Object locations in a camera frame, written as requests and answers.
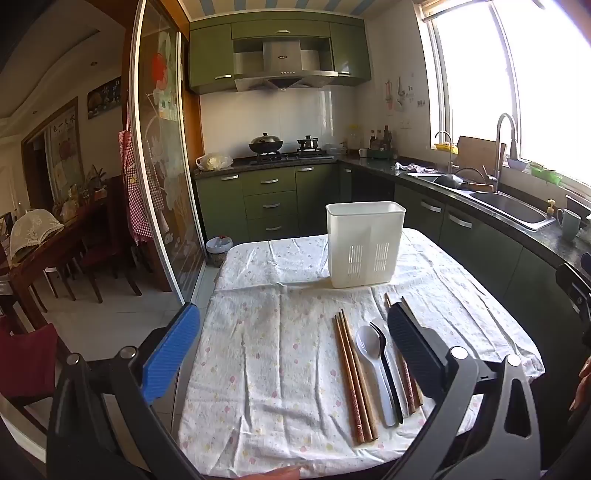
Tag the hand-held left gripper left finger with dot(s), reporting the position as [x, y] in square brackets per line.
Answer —
[171, 350]

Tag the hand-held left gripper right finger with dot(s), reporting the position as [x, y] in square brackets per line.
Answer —
[411, 350]

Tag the light bamboo chopstick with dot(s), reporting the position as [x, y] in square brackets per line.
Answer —
[418, 392]
[406, 383]

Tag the black plastic spoon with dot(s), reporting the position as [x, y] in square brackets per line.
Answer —
[390, 378]

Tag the white plastic utensil holder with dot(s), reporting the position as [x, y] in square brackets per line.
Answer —
[362, 244]

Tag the person's right hand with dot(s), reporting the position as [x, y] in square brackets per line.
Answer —
[582, 383]

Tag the green mug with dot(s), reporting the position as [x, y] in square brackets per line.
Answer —
[569, 226]

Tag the yellow capped dispenser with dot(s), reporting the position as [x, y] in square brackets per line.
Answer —
[551, 207]

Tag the floral white tablecloth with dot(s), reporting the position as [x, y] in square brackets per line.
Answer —
[277, 360]

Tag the steel sink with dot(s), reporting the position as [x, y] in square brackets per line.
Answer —
[508, 207]

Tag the green plastic basket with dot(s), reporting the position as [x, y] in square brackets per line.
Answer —
[547, 174]

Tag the dark wooden chair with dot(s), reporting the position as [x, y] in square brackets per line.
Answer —
[113, 230]

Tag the small blue bowl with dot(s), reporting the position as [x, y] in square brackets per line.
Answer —
[517, 164]

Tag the red cushioned chair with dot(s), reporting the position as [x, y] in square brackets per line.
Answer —
[27, 360]

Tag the red checkered apron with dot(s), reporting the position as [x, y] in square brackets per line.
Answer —
[136, 198]

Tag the wooden dining table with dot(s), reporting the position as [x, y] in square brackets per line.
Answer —
[51, 249]

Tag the wooden cutting board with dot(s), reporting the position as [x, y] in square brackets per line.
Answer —
[478, 152]

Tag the tall steel faucet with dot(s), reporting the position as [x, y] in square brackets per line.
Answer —
[501, 138]

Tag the white lace food cover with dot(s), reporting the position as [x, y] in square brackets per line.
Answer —
[34, 228]

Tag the grey dish cloth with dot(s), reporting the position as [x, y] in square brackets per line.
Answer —
[413, 167]

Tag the basket with dried flowers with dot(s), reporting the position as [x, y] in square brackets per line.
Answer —
[90, 184]

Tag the printed glass sliding door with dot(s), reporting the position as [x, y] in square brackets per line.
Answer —
[161, 161]

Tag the dark stone countertop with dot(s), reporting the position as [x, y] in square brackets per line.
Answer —
[369, 164]

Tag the clear plastic bag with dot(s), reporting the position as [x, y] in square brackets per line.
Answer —
[213, 162]

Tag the yellow tray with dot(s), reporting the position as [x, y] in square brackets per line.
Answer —
[446, 147]

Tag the small steel faucet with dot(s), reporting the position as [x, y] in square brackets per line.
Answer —
[449, 143]

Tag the row of condiment bottles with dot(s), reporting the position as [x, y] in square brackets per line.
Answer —
[381, 141]

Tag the clear food container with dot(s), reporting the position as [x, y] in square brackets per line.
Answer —
[334, 148]

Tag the kitchen window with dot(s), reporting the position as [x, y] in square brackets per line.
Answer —
[531, 83]

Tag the gas stove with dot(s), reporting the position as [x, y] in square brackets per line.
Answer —
[295, 157]

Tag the black wok with lid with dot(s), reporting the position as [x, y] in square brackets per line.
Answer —
[265, 143]

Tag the steel range hood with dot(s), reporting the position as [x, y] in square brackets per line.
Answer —
[281, 60]

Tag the wall poster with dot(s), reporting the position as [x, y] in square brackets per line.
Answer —
[64, 152]

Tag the dark framed wall picture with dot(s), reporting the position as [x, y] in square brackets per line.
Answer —
[105, 97]

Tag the green wall cabinets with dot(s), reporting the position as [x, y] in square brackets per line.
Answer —
[210, 55]

